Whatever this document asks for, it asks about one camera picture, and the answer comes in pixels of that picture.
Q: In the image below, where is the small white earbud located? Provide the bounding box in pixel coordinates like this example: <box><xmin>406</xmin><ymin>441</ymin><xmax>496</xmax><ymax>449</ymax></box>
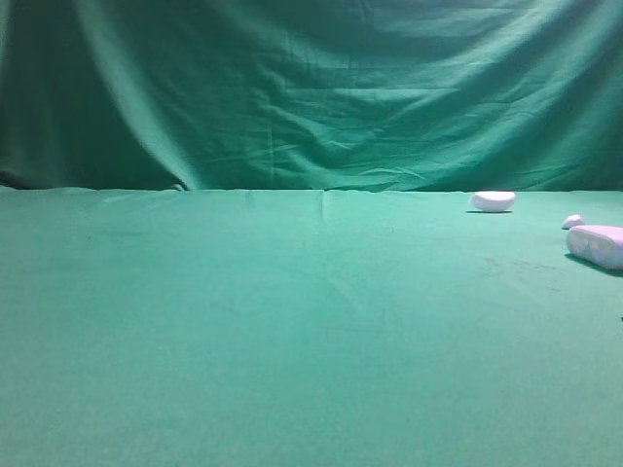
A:
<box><xmin>562</xmin><ymin>214</ymin><xmax>585</xmax><ymax>230</ymax></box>

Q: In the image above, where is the green backdrop cloth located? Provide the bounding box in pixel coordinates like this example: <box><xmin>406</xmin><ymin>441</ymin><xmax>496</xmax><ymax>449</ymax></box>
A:
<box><xmin>1</xmin><ymin>1</ymin><xmax>622</xmax><ymax>192</ymax></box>

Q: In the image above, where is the white earphone case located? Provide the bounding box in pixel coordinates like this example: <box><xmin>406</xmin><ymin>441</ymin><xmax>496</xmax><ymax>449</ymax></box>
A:
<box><xmin>470</xmin><ymin>191</ymin><xmax>517</xmax><ymax>213</ymax></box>

